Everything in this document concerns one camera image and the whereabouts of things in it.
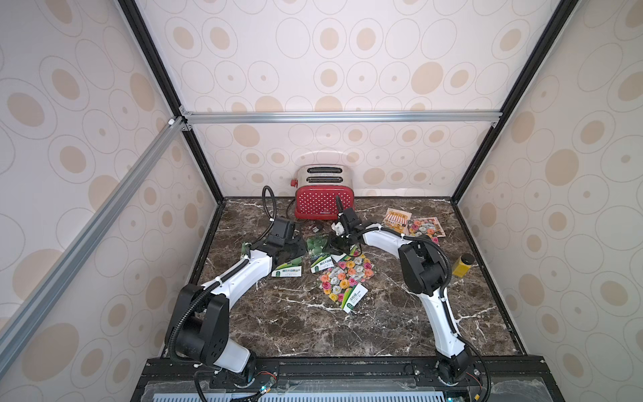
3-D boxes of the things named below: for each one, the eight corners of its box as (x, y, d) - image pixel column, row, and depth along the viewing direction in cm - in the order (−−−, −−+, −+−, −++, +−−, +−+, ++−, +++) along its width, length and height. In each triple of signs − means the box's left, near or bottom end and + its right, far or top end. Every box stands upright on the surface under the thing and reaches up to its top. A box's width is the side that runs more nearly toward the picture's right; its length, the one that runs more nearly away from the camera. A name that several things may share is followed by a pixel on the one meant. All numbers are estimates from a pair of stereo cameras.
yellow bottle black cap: (450, 275, 97) (461, 261, 89) (453, 265, 100) (464, 251, 92) (460, 279, 96) (473, 266, 88) (463, 269, 99) (475, 255, 91)
